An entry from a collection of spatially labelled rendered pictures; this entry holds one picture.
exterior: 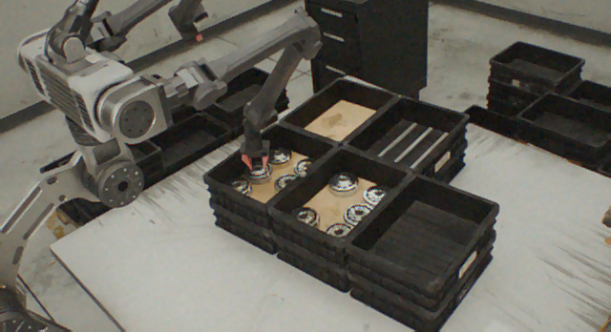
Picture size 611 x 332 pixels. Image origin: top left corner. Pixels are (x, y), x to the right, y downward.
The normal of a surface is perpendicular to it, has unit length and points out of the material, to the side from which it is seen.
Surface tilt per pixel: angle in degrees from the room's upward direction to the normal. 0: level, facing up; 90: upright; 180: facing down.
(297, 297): 0
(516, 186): 0
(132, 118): 90
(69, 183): 90
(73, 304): 0
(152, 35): 90
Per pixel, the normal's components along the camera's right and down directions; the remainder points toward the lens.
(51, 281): -0.10, -0.80
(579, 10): -0.73, 0.46
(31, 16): 0.68, 0.37
